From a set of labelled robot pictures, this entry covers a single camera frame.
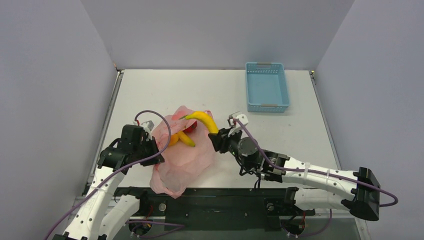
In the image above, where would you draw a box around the yellow fake banana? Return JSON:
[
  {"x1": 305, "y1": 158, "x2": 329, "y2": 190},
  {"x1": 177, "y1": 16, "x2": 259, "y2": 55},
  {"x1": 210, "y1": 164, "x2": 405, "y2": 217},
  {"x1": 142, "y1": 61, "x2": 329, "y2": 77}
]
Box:
[
  {"x1": 177, "y1": 131, "x2": 196, "y2": 147},
  {"x1": 182, "y1": 111, "x2": 219, "y2": 134}
]

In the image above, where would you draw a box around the pink plastic bag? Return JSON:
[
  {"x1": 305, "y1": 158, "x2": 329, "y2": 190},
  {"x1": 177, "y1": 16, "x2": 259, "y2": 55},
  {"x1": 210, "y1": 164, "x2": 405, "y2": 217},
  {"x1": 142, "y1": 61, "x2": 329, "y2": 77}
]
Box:
[{"x1": 149, "y1": 105, "x2": 216, "y2": 199}]

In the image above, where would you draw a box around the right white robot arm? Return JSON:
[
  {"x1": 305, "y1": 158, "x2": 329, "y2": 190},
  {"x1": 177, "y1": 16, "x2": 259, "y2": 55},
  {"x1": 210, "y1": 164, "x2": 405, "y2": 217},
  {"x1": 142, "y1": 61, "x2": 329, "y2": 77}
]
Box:
[{"x1": 208, "y1": 128, "x2": 381, "y2": 221}]

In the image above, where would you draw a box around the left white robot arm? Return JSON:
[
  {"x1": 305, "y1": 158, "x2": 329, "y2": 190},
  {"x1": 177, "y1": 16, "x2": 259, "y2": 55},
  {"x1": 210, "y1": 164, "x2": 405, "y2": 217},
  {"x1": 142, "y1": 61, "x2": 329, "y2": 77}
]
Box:
[{"x1": 53, "y1": 121, "x2": 164, "y2": 240}]

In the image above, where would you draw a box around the red fake apple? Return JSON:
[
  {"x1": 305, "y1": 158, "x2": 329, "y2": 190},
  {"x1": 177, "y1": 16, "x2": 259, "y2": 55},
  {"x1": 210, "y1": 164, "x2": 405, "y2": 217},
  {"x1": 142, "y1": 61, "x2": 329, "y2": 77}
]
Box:
[{"x1": 183, "y1": 121, "x2": 198, "y2": 134}]

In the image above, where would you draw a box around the fake orange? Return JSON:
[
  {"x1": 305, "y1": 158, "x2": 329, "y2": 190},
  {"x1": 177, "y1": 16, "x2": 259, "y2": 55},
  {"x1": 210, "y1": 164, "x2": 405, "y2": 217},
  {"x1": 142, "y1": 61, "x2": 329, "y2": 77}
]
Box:
[{"x1": 168, "y1": 133, "x2": 179, "y2": 146}]

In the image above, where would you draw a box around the light blue plastic basket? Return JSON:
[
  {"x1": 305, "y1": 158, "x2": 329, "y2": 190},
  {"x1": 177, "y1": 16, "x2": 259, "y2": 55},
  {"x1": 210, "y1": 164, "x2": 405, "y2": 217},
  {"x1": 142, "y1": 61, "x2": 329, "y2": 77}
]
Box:
[{"x1": 245, "y1": 62, "x2": 290, "y2": 114}]

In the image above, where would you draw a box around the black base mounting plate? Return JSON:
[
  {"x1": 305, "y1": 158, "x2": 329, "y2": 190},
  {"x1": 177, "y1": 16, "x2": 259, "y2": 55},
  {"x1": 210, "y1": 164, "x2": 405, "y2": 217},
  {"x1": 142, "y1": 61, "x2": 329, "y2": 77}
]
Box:
[{"x1": 112, "y1": 186, "x2": 316, "y2": 231}]

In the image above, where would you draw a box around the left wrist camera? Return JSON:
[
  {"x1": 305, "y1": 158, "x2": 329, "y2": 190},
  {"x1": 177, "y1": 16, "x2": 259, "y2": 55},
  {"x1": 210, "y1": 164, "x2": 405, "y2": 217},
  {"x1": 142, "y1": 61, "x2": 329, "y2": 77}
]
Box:
[{"x1": 140, "y1": 120, "x2": 155, "y2": 135}]

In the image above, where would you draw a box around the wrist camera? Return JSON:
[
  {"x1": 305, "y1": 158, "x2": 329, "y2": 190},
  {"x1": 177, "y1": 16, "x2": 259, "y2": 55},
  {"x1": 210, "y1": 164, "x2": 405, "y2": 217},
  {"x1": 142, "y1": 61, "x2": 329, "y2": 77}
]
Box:
[
  {"x1": 140, "y1": 120, "x2": 155, "y2": 135},
  {"x1": 227, "y1": 111, "x2": 249, "y2": 131}
]

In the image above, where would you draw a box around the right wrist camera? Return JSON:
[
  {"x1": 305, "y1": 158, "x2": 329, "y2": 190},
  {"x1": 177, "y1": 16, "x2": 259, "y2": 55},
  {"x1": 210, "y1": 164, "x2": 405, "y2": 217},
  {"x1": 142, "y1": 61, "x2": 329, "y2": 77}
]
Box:
[{"x1": 227, "y1": 111, "x2": 249, "y2": 131}]

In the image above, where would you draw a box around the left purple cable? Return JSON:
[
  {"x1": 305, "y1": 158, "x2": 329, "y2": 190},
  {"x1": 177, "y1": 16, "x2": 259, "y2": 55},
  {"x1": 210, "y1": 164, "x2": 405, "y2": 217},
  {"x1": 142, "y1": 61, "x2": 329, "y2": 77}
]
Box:
[{"x1": 43, "y1": 109, "x2": 172, "y2": 240}]

